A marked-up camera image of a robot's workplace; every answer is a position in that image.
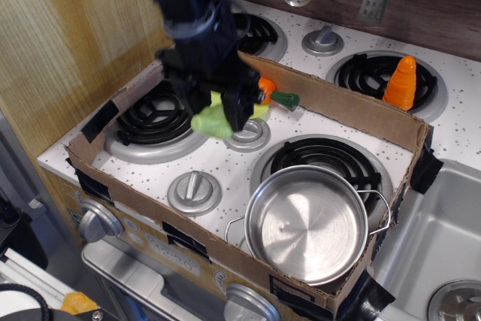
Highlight grey stove knob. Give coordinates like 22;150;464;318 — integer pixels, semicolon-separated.
301;26;344;56
223;118;271;153
167;171;222;217

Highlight metal sink drain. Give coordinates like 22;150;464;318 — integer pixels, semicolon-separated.
426;280;480;320

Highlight hanging metal slotted spatula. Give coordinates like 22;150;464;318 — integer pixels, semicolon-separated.
358;0;389;24

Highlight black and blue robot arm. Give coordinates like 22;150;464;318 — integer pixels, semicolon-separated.
154;0;263;132

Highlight grey back stove knob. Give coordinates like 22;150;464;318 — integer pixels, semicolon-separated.
301;26;344;56

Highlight silver right oven knob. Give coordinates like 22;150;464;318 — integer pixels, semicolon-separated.
223;283;281;321

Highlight stainless steel pot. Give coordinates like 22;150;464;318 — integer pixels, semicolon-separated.
239;165;392;286

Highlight orange toy carrot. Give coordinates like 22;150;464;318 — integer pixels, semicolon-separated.
258;77;300;111

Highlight green toy broccoli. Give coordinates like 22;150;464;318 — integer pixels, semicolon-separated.
191;104;234;139

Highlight grey front stove knob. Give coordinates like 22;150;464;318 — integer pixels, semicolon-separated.
167;171;222;217

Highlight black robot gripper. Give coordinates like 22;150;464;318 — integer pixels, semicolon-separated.
156;27;262;132

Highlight grey sink basin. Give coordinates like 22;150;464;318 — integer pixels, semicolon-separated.
372;160;480;320

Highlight back right black burner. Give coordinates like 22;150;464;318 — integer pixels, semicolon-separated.
325;50;448;123

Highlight back left black burner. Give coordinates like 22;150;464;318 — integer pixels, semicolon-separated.
234;13;288;62

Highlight silver oven door handle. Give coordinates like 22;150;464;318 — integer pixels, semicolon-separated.
82;241;198;320

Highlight yellow-green plastic plate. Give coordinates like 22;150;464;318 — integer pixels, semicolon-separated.
210;91;269;119

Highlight front left black burner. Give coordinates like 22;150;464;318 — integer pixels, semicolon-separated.
104;80;207;165

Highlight orange object bottom left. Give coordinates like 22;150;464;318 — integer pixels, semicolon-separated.
60;292;98;315

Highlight orange cone toy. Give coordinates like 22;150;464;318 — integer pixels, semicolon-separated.
382;56;416;111

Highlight silver left oven knob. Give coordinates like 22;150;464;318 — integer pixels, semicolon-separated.
79;199;124;243

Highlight black cable bottom left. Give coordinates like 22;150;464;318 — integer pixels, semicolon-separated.
0;283;52;321

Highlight brown cardboard fence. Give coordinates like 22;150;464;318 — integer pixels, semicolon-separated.
66;54;440;320

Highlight grey centre stove knob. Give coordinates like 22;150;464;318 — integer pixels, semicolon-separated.
223;118;271;153

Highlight silver oven knob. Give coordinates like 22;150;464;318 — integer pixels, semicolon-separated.
223;283;281;321
79;199;124;243

